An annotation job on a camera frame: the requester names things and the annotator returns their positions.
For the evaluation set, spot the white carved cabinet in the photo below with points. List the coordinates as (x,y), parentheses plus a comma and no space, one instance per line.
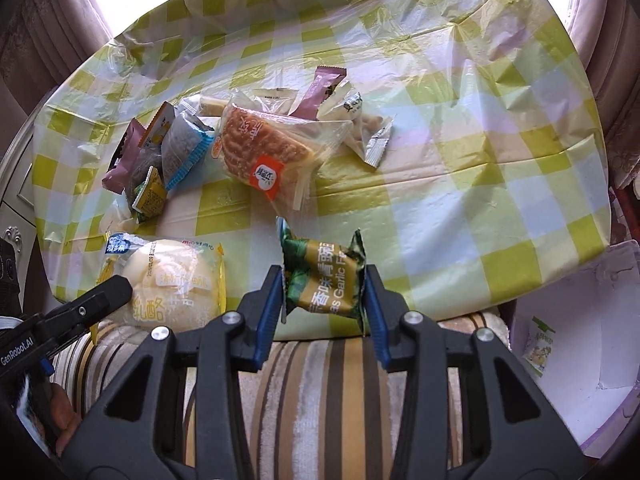
(20,200)

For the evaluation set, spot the white cardboard box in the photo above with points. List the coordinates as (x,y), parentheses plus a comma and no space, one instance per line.
(575,360)

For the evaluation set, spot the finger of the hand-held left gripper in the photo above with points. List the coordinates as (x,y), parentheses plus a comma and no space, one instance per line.
(92,305)

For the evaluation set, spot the white round bun packet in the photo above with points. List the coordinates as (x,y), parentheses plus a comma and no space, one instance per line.
(170,280)

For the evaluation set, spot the green pea snack packet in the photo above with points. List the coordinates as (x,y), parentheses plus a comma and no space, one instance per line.
(320,280)

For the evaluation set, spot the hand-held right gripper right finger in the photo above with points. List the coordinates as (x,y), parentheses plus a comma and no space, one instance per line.
(377,320)

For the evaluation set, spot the person's left hand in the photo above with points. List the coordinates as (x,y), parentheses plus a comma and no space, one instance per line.
(64,412)

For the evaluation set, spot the silver brown barcode snack packet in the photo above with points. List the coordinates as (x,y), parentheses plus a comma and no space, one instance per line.
(159,127)

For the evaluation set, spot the small white candy packet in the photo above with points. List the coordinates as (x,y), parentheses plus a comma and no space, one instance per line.
(350,105)

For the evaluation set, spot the pink patterned curtain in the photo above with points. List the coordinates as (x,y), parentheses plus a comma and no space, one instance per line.
(40,20)
(610,60)

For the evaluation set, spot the pale yellow snack packet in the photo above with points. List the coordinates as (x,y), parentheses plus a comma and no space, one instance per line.
(272,96)

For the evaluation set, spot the large toast bread packet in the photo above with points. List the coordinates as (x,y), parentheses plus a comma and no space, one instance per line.
(265,145)

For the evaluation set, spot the light green snack packet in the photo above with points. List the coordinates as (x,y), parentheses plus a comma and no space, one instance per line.
(539,347)

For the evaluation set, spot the small yellow green snack packet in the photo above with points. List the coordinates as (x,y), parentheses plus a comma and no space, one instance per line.
(151,195)

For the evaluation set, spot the small silver snack packet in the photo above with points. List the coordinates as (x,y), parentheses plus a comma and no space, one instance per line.
(377,147)

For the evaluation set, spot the clear cream bar packet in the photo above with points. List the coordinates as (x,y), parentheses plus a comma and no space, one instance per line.
(210,105)

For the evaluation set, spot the yellow checkered plastic tablecloth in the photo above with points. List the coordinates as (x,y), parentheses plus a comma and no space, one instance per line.
(425,185)

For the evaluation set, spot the striped seat cushion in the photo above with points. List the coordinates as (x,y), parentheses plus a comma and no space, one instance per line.
(310,400)

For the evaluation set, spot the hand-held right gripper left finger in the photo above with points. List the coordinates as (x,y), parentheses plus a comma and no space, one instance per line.
(265,320)

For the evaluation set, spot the pink snack bar packet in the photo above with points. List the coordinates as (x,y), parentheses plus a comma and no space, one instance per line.
(315,95)
(120,165)

